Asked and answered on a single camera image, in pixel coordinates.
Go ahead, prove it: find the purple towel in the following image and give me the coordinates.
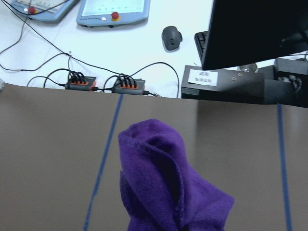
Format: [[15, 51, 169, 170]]
[[118, 119, 234, 231]]

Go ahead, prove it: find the right orange black usb hub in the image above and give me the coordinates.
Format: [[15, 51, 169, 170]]
[[111, 75, 145, 95]]

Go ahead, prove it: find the orange black usb hub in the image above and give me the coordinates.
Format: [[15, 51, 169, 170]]
[[111, 75, 145, 95], [64, 71, 98, 91]]

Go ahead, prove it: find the black mini pc box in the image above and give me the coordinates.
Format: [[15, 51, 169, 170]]
[[181, 65, 265, 104]]

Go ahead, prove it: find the black computer mouse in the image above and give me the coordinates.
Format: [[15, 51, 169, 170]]
[[161, 26, 183, 51]]

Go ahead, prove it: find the left orange black usb hub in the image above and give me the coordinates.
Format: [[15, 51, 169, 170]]
[[64, 71, 98, 91]]

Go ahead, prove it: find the black keyboard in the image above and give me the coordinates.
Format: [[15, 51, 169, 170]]
[[194, 31, 208, 65]]

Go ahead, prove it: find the brown paper table cover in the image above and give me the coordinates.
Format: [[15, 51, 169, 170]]
[[0, 84, 308, 231]]

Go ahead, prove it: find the right blue teach pendant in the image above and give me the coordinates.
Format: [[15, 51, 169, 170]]
[[76, 0, 151, 28]]

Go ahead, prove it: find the blue teach pendant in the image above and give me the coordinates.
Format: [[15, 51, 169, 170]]
[[76, 0, 151, 28], [4, 0, 79, 23]]

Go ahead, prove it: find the black computer monitor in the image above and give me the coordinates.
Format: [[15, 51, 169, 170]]
[[202, 0, 308, 70]]

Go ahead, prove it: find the left blue teach pendant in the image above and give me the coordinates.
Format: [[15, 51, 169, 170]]
[[4, 0, 79, 23]]

